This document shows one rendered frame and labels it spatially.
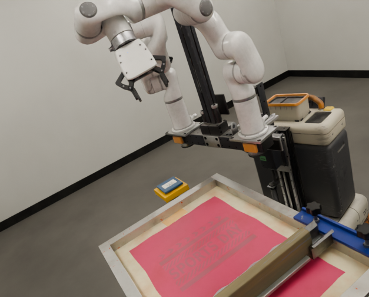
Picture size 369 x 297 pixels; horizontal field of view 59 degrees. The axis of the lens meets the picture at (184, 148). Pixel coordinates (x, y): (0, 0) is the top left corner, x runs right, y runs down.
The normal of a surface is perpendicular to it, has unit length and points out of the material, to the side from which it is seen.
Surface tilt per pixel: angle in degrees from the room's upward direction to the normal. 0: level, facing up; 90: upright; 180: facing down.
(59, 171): 90
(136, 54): 65
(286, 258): 90
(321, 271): 0
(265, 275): 90
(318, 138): 90
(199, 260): 0
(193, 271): 0
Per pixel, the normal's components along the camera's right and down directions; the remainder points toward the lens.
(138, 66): 0.04, -0.08
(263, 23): 0.48, 0.21
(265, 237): -0.32, -0.87
